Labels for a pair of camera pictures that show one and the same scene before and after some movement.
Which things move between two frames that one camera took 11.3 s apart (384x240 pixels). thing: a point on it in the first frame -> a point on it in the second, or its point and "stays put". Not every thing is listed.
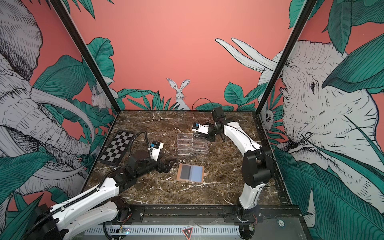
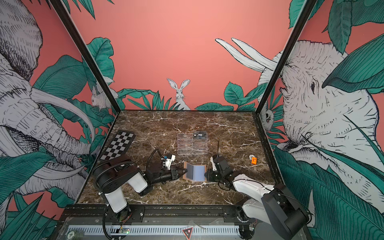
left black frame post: [86, 52] stays put
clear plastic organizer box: [188, 144] stays put
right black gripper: [211, 139] -> [209, 175]
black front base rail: [208, 214] stays put
